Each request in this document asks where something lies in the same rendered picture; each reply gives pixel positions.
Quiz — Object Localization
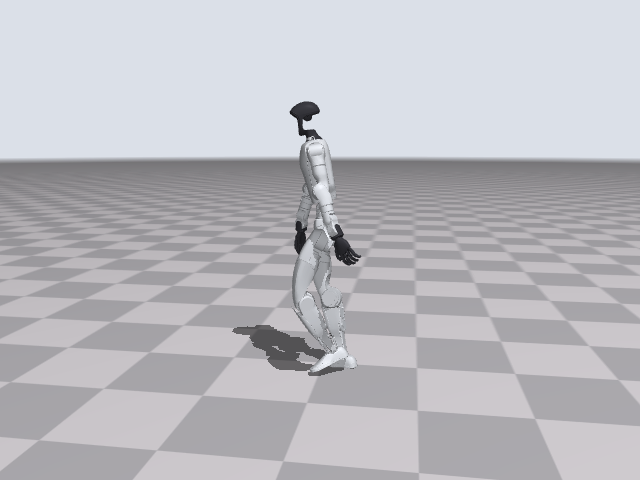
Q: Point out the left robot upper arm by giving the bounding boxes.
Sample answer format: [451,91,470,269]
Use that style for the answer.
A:
[306,143,329,200]

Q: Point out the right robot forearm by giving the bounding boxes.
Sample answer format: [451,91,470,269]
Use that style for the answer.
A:
[295,191,313,229]

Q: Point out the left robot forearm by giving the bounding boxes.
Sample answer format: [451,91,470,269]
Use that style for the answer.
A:
[314,184,341,237]

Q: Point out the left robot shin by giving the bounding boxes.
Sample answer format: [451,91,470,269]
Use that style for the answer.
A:
[292,295,337,354]

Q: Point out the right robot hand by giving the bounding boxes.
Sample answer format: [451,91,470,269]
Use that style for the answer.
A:
[294,221,307,254]

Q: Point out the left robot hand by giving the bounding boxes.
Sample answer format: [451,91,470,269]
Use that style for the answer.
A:
[329,224,362,266]

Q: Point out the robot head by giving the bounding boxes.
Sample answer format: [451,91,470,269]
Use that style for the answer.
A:
[290,101,322,142]

